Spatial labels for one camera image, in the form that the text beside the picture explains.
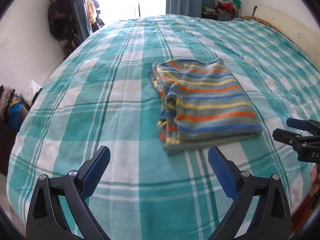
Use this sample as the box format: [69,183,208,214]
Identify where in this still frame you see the red fleece garment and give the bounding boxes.
[291,194,314,235]

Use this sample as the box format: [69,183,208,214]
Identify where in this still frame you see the dark clothes hanging on wall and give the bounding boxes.
[48,0,89,57]

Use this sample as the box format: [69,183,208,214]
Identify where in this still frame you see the striped knit sweater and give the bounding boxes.
[149,58,262,154]

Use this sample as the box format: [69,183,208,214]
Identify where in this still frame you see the clothes heap near headboard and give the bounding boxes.
[201,0,241,21]

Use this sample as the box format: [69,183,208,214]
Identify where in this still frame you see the clothes pile beside bed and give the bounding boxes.
[1,81,42,176]

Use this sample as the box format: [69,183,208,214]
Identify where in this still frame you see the cream headboard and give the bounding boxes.
[243,5,320,68]

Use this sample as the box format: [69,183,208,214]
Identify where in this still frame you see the person's right hand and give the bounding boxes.
[310,164,319,197]

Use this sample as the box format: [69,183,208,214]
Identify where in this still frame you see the teal plaid bed cover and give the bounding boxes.
[7,15,319,239]

